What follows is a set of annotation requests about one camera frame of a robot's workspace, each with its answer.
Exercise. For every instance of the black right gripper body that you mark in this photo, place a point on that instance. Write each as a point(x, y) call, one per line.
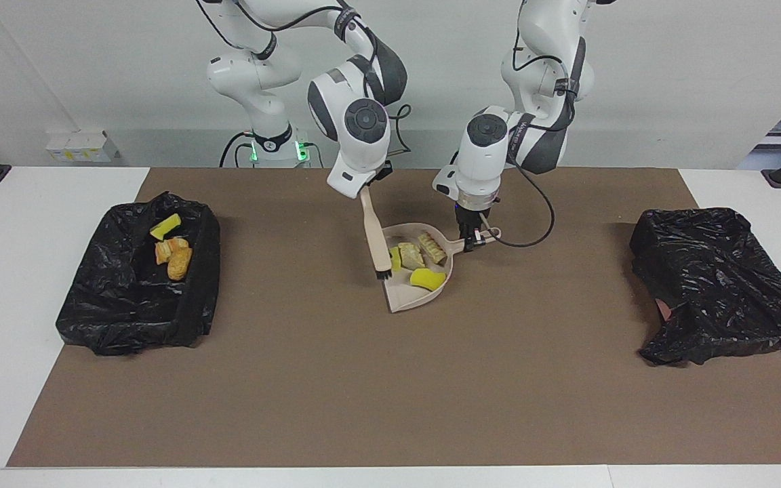
point(385, 173)

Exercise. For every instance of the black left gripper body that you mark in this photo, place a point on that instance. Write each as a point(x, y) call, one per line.
point(477, 215)

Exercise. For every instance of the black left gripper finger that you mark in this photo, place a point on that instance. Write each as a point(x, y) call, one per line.
point(469, 239)
point(483, 238)

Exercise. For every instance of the striped croissant slice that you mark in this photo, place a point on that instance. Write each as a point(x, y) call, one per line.
point(432, 248)

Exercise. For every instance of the yellow sponge wedge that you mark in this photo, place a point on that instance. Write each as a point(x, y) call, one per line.
point(428, 279)

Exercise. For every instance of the beige hand brush black bristles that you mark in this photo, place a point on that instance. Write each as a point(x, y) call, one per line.
point(373, 230)

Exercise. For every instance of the pale beige bread chunk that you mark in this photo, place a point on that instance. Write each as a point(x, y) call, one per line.
point(411, 255)

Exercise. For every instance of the small yellow sponge piece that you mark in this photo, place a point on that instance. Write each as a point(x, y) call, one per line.
point(396, 259)

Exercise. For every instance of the beige plastic dustpan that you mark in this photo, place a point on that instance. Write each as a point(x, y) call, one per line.
point(417, 299)

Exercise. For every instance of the orange fried nugget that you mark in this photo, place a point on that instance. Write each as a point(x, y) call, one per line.
point(180, 264)

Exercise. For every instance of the yellow sponge with green pad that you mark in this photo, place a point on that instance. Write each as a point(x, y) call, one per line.
point(165, 227)

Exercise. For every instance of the orange crusted bread chunk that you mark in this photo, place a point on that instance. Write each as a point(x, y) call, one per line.
point(167, 249)

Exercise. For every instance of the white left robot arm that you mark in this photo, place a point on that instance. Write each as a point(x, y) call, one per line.
point(485, 149)

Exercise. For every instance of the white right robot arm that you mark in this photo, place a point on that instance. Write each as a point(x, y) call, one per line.
point(363, 122)

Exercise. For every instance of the black bag lined bin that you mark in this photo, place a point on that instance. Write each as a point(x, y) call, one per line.
point(92, 305)
point(716, 285)

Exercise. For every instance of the brown table mat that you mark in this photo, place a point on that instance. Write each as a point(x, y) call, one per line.
point(295, 407)

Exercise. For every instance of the white wall socket box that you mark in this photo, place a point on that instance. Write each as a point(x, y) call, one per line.
point(82, 146)

